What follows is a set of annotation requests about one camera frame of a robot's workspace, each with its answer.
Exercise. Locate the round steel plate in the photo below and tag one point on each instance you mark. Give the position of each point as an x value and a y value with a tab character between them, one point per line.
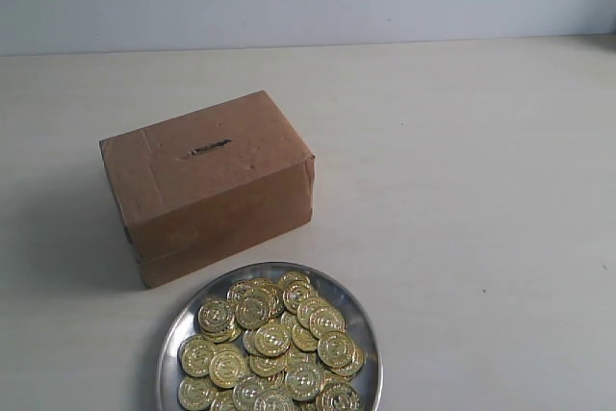
368	382

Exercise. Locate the brown cardboard box with slot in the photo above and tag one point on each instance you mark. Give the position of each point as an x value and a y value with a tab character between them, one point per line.
195	189

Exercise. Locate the gold coin plate top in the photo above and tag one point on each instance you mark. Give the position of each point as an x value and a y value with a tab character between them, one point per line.
295	292

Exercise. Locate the gold coin plate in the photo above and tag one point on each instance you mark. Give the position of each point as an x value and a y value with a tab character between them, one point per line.
272	339
295	292
335	349
227	368

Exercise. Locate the gold coin plate centre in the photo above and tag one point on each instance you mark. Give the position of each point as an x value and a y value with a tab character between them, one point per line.
272	339

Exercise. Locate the gold coin plate right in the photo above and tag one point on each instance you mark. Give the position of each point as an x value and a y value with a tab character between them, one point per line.
335	349

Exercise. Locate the gold coin plate left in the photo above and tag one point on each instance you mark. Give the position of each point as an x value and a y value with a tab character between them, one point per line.
227	368

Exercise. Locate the gold coin bottom left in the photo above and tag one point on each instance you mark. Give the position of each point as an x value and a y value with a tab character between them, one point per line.
196	393

